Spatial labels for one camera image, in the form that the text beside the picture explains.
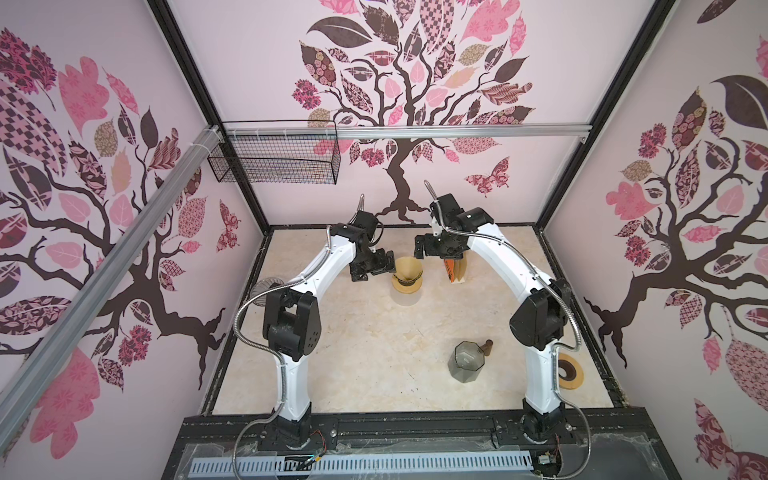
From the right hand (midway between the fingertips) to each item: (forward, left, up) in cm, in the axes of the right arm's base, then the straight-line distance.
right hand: (428, 249), depth 89 cm
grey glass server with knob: (-26, -11, -23) cm, 36 cm away
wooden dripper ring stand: (-8, +7, -10) cm, 15 cm away
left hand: (-6, +15, -5) cm, 17 cm away
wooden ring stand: (-33, -39, -17) cm, 54 cm away
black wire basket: (+29, +48, +17) cm, 58 cm away
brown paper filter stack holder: (+2, -11, -13) cm, 17 cm away
